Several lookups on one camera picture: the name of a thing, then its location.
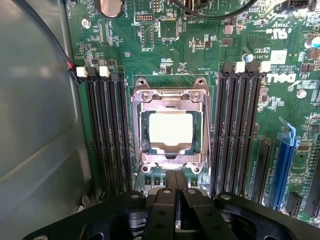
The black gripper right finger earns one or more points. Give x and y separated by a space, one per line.
200 217

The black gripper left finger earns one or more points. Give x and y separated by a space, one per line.
160 217

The silver CPU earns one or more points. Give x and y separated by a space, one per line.
170 130

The long black expansion slot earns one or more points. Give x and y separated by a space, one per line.
314 197
262 170

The black RAM slot white clip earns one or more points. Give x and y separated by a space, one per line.
252 130
231 130
96 130
115 130

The short black expansion slot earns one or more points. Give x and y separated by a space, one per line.
294 203

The blue expansion slot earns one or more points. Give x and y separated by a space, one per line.
286 167

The green Dell motherboard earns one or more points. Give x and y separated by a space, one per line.
190 57

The grey metal PC case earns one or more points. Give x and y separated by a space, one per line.
37 112

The small silver capacitor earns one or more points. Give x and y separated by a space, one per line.
249 58

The large silver capacitor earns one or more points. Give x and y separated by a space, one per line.
313 42

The silver coin cell battery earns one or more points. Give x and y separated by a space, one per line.
110 7

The silver CPU socket frame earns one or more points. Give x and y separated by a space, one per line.
171 125

